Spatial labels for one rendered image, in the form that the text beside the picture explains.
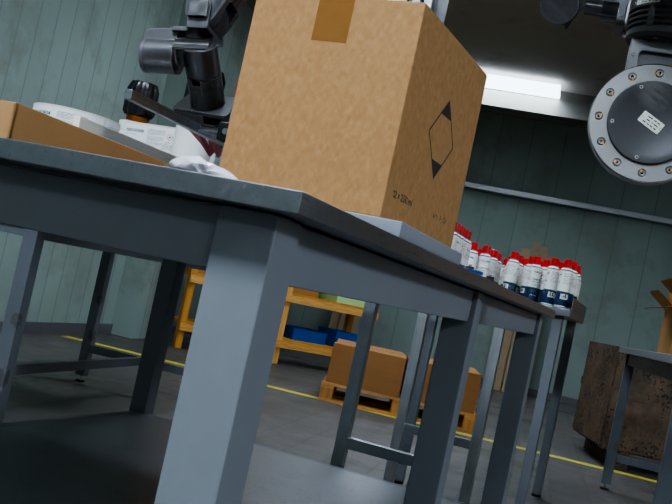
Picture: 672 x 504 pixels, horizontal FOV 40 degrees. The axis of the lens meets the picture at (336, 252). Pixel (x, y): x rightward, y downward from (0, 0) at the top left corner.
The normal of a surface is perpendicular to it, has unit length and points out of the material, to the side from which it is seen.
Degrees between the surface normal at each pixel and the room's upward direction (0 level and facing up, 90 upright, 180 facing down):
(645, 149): 90
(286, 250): 90
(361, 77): 90
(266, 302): 90
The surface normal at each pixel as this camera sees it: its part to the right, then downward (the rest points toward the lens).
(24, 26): 0.95, 0.20
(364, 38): -0.40, -0.12
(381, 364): -0.09, -0.06
